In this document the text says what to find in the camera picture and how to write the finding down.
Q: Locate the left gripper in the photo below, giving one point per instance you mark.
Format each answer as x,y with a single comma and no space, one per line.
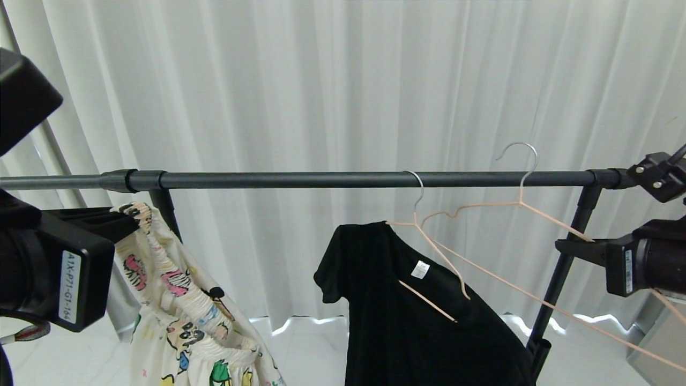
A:
80,284

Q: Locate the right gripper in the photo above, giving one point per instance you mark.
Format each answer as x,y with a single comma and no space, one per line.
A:
654,257

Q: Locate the cream printed garment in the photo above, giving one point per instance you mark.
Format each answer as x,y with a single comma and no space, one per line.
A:
177,300

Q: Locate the pink clothes hanger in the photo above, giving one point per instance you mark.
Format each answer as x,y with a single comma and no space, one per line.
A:
557,222
445,264

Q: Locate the black garment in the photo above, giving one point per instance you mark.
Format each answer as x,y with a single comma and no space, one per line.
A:
402,343

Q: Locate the black clothes rack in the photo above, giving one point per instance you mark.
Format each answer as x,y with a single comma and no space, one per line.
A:
268,179

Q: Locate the white curtain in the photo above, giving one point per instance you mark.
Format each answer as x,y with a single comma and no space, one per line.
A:
321,80

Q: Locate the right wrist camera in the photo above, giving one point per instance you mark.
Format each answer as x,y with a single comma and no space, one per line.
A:
656,174

